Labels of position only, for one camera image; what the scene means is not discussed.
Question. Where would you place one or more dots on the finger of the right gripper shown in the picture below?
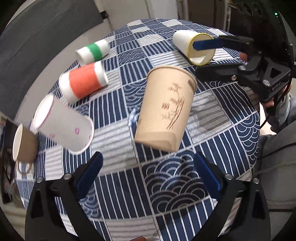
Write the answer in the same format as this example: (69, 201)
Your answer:
(244, 74)
(238, 43)

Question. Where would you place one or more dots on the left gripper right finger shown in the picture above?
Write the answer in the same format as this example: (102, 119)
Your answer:
(251, 221)

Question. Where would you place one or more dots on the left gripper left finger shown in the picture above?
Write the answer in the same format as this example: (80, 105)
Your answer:
(43, 220)

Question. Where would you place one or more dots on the yellow rimmed white paper cup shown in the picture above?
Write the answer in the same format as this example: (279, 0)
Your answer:
(184, 40)

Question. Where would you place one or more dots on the brown kraft paper cup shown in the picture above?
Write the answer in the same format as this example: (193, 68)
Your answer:
(165, 108)

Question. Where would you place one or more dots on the grey sleeved right forearm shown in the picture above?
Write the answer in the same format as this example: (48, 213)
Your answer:
(279, 120)

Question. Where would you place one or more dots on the white cup pink hearts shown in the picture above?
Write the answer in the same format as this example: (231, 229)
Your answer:
(63, 125)

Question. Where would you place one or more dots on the white cup orange band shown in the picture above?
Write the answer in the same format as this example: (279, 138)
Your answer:
(81, 82)

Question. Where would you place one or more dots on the white cup green band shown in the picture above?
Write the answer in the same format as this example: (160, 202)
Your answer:
(93, 52)

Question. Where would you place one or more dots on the person right hand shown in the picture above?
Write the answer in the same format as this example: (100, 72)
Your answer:
(269, 104)

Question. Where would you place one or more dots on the beige ceramic mug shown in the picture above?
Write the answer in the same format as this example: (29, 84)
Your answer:
(25, 148)

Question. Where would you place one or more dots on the blue white patterned tablecloth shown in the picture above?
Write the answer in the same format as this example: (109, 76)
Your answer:
(148, 185)

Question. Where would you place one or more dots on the grey cloth covered television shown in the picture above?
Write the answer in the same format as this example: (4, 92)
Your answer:
(33, 38)

